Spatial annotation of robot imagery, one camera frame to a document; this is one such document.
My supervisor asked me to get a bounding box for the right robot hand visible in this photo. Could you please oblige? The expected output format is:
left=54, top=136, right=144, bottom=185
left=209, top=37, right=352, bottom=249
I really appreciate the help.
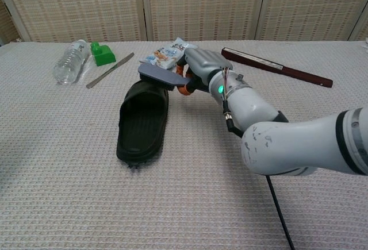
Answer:
left=175, top=47, right=234, bottom=97

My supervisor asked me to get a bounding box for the grey scrubbing brush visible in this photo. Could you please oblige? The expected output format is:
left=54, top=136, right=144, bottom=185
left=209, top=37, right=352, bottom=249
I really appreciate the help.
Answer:
left=137, top=63, right=193, bottom=91

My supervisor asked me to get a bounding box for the white snack packet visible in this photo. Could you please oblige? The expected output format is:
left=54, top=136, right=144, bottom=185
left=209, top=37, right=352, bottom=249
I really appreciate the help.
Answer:
left=139, top=37, right=199, bottom=69

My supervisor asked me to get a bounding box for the woven folding screen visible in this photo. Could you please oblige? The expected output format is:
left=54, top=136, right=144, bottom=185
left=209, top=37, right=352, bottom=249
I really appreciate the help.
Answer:
left=0, top=0, right=368, bottom=44

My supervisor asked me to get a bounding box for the dark red folding fan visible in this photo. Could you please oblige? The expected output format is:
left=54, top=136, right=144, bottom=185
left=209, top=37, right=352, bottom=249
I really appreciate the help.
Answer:
left=220, top=47, right=334, bottom=89

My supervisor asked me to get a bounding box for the black rubber slipper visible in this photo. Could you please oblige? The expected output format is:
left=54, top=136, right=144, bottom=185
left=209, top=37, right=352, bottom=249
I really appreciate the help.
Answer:
left=116, top=79, right=170, bottom=170

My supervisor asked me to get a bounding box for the silver table knife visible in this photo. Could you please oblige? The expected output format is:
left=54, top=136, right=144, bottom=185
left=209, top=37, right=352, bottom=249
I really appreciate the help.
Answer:
left=86, top=52, right=135, bottom=89

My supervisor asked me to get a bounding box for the white woven tablecloth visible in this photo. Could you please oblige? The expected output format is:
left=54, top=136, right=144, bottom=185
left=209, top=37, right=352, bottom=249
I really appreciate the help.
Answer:
left=0, top=39, right=368, bottom=250

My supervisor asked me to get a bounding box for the green toy building block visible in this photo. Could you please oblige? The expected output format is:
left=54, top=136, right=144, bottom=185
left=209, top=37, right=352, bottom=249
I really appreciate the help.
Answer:
left=90, top=41, right=117, bottom=67

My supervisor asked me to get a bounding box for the clear plastic water bottle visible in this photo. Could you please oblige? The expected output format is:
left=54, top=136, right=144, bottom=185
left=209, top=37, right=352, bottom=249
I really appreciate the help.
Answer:
left=53, top=39, right=90, bottom=85

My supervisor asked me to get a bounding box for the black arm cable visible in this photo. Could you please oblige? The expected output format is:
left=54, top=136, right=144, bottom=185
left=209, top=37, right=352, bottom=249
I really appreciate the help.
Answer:
left=266, top=174, right=297, bottom=250

